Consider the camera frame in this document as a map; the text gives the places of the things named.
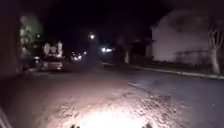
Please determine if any tree with pale trunk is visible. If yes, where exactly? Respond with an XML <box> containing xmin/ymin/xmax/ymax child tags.
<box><xmin>205</xmin><ymin>19</ymin><xmax>224</xmax><ymax>76</ymax></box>
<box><xmin>117</xmin><ymin>34</ymin><xmax>135</xmax><ymax>65</ymax></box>

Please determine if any grey asphalt road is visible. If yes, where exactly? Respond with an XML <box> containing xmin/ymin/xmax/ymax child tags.
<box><xmin>0</xmin><ymin>59</ymin><xmax>224</xmax><ymax>128</ymax></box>

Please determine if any street lamp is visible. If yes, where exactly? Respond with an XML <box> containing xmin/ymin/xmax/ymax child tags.
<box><xmin>88</xmin><ymin>32</ymin><xmax>97</xmax><ymax>42</ymax></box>

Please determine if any concrete kerb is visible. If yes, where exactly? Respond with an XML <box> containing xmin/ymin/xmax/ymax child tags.
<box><xmin>129</xmin><ymin>65</ymin><xmax>224</xmax><ymax>81</ymax></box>

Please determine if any white building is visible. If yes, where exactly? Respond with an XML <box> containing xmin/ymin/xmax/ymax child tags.
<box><xmin>150</xmin><ymin>9</ymin><xmax>218</xmax><ymax>65</ymax></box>

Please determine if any leafy tree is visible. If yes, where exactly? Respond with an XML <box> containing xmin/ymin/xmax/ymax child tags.
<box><xmin>18</xmin><ymin>14</ymin><xmax>45</xmax><ymax>69</ymax></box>

